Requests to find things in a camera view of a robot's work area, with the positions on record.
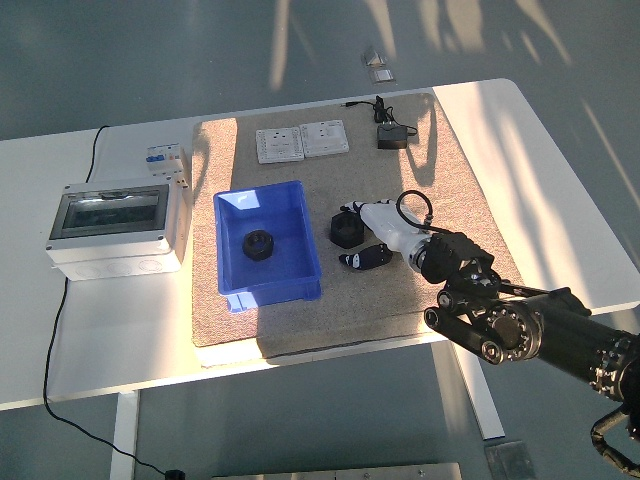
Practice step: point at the robot right hand white shell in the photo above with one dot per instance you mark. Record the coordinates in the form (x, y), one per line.
(390, 225)

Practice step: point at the large black hex nut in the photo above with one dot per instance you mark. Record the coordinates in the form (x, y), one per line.
(342, 237)

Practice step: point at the blue plastic box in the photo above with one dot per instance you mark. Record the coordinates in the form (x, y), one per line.
(290, 270)

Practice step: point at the small dark hex nut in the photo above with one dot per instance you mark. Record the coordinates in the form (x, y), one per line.
(250, 252)

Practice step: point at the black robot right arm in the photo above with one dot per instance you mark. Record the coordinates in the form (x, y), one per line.
(510, 330)

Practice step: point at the grey distribution box clear lid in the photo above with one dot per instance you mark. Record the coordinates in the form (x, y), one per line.
(110, 215)

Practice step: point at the grey-brown mat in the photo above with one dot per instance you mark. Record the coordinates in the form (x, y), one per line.
(370, 300)

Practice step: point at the black power adapter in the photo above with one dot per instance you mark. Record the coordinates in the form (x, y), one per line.
(391, 137)

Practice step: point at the white socket panel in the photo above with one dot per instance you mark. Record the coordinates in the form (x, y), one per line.
(325, 137)
(280, 145)

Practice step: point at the silver floor socket plate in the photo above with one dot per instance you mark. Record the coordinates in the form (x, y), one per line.
(373, 57)
(381, 76)

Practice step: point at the white table leg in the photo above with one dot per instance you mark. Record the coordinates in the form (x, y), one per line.
(485, 410)
(124, 435)

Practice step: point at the white circuit breaker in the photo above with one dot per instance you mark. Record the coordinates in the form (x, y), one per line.
(162, 157)

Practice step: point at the grey table foot plate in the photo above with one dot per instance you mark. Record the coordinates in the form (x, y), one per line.
(510, 462)

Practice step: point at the black floor plug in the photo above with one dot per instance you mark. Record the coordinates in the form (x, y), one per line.
(176, 474)

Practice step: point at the grey metal base plate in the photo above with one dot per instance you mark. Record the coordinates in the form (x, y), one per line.
(350, 474)

